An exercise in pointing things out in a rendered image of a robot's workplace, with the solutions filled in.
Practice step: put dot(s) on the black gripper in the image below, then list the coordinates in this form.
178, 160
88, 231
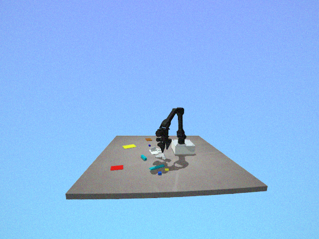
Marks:
165, 140

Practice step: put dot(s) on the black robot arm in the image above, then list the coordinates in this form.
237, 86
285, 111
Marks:
164, 127

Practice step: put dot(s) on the red flat rectangular plate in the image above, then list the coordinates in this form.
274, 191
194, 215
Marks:
117, 167

